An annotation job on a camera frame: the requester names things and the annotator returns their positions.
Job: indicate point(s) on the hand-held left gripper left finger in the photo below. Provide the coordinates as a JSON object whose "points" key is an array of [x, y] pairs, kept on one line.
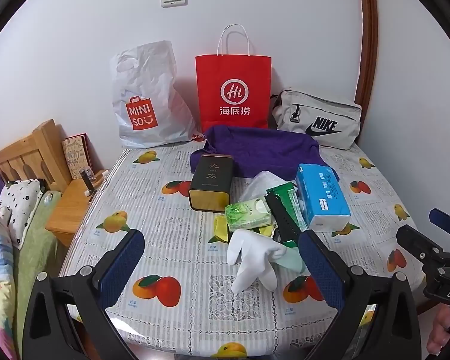
{"points": [[122, 266]]}

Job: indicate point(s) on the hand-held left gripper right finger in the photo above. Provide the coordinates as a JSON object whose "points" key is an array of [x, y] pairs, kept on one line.
{"points": [[322, 270]]}

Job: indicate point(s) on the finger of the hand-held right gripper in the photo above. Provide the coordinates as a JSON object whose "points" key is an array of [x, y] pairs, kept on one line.
{"points": [[446, 221], [416, 243]]}

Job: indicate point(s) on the mint green cloth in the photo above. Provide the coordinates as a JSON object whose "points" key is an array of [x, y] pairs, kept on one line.
{"points": [[290, 260]]}

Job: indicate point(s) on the white glove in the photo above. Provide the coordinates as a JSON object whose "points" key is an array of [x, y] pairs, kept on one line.
{"points": [[251, 258]]}

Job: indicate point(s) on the green packet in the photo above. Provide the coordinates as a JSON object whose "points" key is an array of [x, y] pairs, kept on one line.
{"points": [[290, 198]]}

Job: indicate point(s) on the green tissue pack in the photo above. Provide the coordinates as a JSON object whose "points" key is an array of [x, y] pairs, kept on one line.
{"points": [[247, 213]]}

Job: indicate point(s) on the yellow pouch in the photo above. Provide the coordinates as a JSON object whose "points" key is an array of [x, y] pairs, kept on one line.
{"points": [[219, 228]]}

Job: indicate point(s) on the clear plastic bag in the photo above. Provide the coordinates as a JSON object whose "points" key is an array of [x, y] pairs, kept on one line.
{"points": [[258, 185]]}

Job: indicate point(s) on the purple towel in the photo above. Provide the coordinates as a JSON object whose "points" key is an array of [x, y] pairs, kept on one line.
{"points": [[262, 150]]}

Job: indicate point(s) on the person's right hand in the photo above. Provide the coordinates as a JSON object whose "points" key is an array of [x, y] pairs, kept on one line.
{"points": [[440, 330]]}

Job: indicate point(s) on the blue tissue pack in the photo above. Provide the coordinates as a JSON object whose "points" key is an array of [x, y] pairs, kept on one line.
{"points": [[322, 195]]}

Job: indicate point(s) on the wooden nightstand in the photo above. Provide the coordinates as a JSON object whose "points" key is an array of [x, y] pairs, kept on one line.
{"points": [[69, 210]]}

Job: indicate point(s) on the pale green blanket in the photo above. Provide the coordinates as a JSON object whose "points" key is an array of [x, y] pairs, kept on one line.
{"points": [[33, 255]]}

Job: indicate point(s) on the small dark bottle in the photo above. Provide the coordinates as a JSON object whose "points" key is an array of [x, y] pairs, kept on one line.
{"points": [[87, 180]]}

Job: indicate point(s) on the floral white pillow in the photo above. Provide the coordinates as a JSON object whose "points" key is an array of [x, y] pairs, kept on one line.
{"points": [[18, 206]]}

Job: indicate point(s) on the illustrated book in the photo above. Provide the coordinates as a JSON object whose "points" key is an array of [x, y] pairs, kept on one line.
{"points": [[77, 155]]}

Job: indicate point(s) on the dark tea tin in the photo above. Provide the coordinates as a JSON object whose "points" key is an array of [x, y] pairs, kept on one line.
{"points": [[210, 180]]}

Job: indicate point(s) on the wooden chair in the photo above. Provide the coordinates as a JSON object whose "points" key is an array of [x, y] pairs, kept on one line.
{"points": [[33, 150]]}

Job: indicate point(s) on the grey waist bag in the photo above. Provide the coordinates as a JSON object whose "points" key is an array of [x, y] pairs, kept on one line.
{"points": [[322, 112]]}

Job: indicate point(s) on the white plastic shopping bag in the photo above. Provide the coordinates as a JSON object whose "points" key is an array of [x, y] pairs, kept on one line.
{"points": [[146, 82]]}

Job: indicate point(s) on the red paper bag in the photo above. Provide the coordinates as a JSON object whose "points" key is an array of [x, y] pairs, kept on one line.
{"points": [[232, 75]]}

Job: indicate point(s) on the brown wooden door frame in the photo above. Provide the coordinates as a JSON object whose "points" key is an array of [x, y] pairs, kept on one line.
{"points": [[368, 45]]}

